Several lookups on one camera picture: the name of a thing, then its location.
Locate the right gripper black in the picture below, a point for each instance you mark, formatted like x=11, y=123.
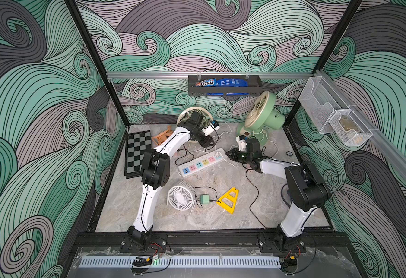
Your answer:
x=236, y=155

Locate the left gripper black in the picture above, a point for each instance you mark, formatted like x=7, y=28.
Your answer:
x=206, y=141

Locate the white power strip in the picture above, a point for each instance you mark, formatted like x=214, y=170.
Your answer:
x=201, y=163

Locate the green USB adapter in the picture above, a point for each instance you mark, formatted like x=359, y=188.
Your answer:
x=205, y=199

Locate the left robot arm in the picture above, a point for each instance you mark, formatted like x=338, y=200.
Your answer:
x=156, y=171

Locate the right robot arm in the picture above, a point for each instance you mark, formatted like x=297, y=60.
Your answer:
x=306, y=187

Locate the cream round desk fan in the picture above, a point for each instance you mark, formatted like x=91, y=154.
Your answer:
x=186, y=114

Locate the green desk fan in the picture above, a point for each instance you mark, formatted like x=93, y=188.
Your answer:
x=261, y=117

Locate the white small fan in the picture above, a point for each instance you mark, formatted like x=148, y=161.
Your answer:
x=182, y=196

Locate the blue snack packet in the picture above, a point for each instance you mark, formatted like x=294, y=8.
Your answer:
x=225, y=82

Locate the chessboard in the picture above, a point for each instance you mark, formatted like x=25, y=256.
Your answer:
x=135, y=146

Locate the clear plastic bin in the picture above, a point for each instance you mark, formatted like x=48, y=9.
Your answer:
x=321, y=103

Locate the white ventilation grille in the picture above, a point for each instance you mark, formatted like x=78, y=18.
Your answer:
x=184, y=262

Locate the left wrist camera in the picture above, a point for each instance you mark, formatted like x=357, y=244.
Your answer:
x=213, y=126

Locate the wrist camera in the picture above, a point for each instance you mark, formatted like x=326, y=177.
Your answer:
x=242, y=144
x=213, y=126

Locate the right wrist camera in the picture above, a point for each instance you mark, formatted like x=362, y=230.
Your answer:
x=242, y=144

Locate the yellow triangle frame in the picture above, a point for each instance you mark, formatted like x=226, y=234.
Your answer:
x=228, y=200

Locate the black wall basket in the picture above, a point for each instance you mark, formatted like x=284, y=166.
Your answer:
x=254, y=88

